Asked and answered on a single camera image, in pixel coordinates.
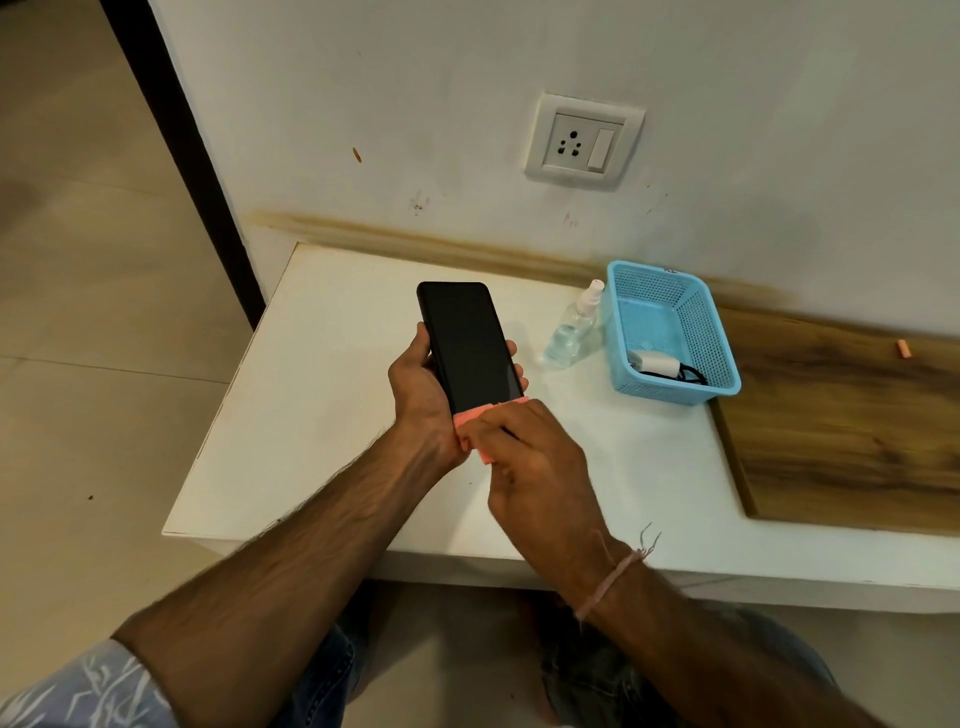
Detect person's right hand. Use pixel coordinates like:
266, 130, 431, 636
457, 401, 640, 601

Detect person's left hand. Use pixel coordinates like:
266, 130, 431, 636
388, 322, 530, 474

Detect black smartphone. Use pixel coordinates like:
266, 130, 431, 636
416, 281, 526, 418

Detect pink cleaning cloth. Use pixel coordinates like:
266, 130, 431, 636
452, 396, 531, 466

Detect person's left forearm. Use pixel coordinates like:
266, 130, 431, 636
112, 426, 471, 728

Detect person's right forearm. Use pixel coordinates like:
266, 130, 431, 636
558, 549, 890, 728

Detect clear spray bottle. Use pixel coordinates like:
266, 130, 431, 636
540, 279, 606, 370

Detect pink thread wristband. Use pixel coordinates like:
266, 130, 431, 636
573, 523, 663, 625

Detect white charger adapter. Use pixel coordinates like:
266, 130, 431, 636
628, 350, 682, 378

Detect blue plastic basket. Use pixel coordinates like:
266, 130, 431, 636
604, 260, 742, 407

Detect blue denim jeans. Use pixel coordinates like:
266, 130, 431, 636
270, 581, 838, 728

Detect brown wooden board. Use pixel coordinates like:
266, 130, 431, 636
708, 303, 960, 537

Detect light blue patterned sleeve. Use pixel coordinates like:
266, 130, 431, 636
0, 639, 178, 728

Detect black charger cable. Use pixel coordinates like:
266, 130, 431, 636
639, 362, 708, 387

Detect white wall socket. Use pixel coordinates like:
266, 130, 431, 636
524, 93, 646, 190

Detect black door frame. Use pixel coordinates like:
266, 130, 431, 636
99, 0, 268, 330

